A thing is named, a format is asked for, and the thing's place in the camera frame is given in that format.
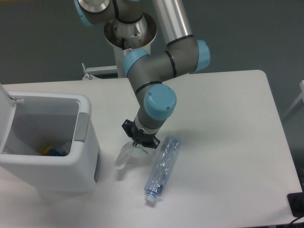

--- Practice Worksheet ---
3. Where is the white metal base frame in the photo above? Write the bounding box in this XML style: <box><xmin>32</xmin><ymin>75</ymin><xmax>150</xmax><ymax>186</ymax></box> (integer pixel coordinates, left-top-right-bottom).
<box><xmin>82</xmin><ymin>63</ymin><xmax>118</xmax><ymax>80</ymax></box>

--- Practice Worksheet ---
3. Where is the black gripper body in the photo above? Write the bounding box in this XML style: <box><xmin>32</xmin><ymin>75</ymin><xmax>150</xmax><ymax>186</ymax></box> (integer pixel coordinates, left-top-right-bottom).
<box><xmin>136</xmin><ymin>126</ymin><xmax>155</xmax><ymax>145</ymax></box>

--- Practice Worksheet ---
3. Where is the yellow and blue trash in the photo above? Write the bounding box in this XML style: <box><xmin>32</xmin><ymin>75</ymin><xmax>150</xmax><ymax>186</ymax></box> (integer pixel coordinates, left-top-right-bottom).
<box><xmin>38</xmin><ymin>145</ymin><xmax>64</xmax><ymax>156</ymax></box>

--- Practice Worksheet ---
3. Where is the crushed clear plastic bottle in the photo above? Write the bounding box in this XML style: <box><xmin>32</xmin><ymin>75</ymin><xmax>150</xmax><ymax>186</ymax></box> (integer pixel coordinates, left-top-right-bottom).
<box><xmin>144</xmin><ymin>136</ymin><xmax>181</xmax><ymax>205</ymax></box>

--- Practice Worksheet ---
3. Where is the black device at table edge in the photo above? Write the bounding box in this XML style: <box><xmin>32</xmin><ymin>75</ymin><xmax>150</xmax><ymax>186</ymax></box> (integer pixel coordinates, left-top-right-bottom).
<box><xmin>287</xmin><ymin>192</ymin><xmax>304</xmax><ymax>217</ymax></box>

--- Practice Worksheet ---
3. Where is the white furniture leg at right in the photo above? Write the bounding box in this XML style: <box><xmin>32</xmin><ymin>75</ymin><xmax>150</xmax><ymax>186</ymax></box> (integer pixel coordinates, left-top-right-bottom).
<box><xmin>282</xmin><ymin>80</ymin><xmax>304</xmax><ymax>123</ymax></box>

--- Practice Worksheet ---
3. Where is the white open trash can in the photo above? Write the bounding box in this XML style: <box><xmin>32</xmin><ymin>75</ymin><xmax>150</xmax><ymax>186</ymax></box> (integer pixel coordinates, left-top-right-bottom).
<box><xmin>0</xmin><ymin>87</ymin><xmax>100</xmax><ymax>192</ymax></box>

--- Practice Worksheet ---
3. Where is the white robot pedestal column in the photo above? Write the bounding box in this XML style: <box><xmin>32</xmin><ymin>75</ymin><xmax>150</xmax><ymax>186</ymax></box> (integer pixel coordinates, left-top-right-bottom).
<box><xmin>104</xmin><ymin>13</ymin><xmax>157</xmax><ymax>78</ymax></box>

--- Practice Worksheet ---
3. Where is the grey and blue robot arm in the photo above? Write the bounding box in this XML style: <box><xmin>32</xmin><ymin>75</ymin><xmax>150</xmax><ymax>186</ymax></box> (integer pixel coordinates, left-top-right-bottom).
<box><xmin>74</xmin><ymin>0</ymin><xmax>210</xmax><ymax>148</ymax></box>

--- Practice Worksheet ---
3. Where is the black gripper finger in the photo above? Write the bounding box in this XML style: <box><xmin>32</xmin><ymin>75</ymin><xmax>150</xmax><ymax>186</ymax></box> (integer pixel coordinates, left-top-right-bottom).
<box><xmin>122</xmin><ymin>119</ymin><xmax>138</xmax><ymax>146</ymax></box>
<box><xmin>142</xmin><ymin>135</ymin><xmax>161</xmax><ymax>149</ymax></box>

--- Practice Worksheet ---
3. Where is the clear plastic wrapper bag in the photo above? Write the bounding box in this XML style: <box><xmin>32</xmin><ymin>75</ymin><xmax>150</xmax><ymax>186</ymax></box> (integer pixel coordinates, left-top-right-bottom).
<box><xmin>114</xmin><ymin>142</ymin><xmax>154</xmax><ymax>170</ymax></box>

